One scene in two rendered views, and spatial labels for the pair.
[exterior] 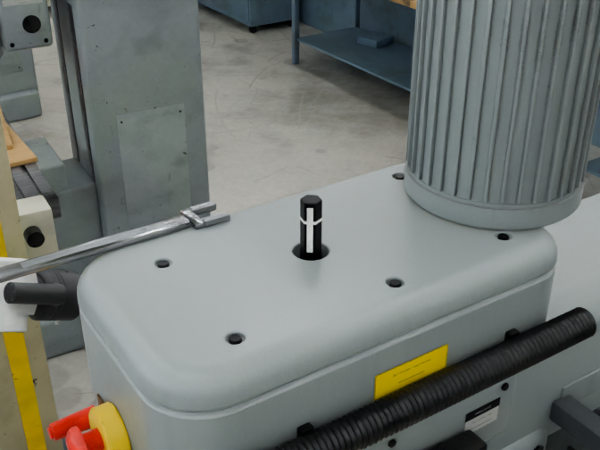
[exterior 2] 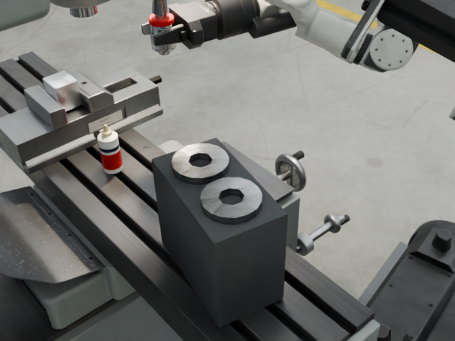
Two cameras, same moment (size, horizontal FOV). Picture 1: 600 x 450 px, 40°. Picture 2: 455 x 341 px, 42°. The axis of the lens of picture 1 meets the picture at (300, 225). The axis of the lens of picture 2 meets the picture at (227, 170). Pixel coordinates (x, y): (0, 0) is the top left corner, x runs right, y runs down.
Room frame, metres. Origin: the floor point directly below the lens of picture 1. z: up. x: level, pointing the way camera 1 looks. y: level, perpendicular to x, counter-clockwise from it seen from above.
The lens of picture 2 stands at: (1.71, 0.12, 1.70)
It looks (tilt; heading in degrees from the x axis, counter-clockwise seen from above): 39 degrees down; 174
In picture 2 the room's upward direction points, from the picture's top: 2 degrees counter-clockwise
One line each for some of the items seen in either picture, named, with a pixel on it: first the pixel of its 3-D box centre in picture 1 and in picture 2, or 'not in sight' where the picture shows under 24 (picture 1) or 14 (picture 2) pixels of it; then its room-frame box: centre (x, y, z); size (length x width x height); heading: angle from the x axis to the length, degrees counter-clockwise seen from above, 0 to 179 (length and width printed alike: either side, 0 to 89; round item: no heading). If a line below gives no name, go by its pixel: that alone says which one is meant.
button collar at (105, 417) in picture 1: (110, 434); not in sight; (0.59, 0.18, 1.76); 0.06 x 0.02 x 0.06; 33
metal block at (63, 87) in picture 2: not in sight; (62, 91); (0.57, -0.11, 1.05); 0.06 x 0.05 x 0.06; 33
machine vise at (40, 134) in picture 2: not in sight; (79, 107); (0.55, -0.08, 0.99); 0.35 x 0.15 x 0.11; 123
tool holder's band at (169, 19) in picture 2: not in sight; (161, 19); (0.67, 0.12, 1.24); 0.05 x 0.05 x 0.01
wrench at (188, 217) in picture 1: (116, 240); not in sight; (0.73, 0.19, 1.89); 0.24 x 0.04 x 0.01; 123
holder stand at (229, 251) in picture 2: not in sight; (217, 225); (1.02, 0.18, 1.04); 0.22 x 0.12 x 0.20; 21
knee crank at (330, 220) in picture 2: not in sight; (322, 230); (0.54, 0.51, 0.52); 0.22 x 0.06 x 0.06; 123
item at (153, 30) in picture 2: not in sight; (162, 34); (0.67, 0.12, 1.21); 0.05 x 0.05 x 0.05
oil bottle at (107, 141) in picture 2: not in sight; (109, 147); (0.71, -0.01, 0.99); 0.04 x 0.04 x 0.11
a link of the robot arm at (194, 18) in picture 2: not in sight; (206, 21); (0.63, 0.20, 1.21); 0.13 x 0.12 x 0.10; 22
